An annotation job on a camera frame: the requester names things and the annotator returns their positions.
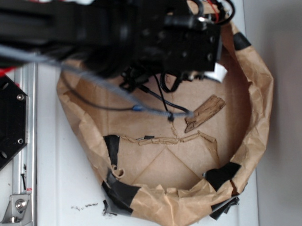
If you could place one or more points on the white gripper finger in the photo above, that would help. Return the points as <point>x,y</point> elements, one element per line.
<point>218,75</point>

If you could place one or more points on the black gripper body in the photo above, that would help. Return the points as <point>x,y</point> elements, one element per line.
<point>182,46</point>

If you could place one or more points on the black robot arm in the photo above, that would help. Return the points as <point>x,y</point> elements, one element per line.
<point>114,37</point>

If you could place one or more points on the brown wood piece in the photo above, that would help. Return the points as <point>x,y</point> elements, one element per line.
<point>205,112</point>

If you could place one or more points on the brown paper bag bin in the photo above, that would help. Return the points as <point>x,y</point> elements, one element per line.
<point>150,168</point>

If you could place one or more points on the white tray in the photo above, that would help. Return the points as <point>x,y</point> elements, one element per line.
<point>68,193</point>

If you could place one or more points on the aluminium extrusion rail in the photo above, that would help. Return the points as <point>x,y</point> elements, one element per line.
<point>24,168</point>

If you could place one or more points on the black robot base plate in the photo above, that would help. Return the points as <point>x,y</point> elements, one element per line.
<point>13,127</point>

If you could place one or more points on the metal corner bracket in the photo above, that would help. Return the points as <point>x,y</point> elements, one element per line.
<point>18,212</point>

